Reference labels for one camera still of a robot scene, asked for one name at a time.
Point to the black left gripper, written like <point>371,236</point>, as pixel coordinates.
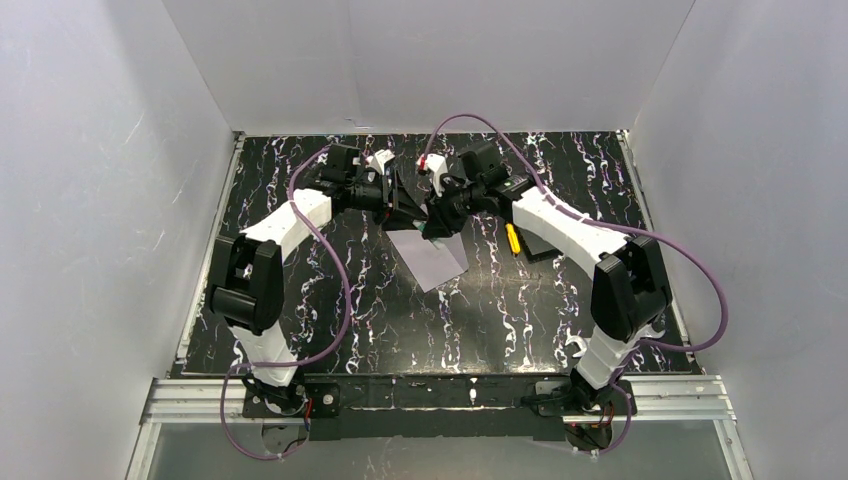
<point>387,198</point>

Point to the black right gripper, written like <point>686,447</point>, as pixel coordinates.
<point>448,206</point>

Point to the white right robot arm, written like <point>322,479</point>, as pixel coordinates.
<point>630,286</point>

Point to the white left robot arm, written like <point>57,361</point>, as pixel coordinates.
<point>245,282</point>

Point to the black flat box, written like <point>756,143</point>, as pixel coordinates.
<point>535,248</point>

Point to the silver open-end wrench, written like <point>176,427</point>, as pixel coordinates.
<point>576,346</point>

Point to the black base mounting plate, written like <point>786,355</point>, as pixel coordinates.
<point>548,407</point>

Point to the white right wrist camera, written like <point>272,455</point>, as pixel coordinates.
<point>435,166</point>

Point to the yellow handled screwdriver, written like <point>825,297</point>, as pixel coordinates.
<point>513,239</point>

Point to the aluminium front rail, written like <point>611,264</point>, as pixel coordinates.
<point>666,397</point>

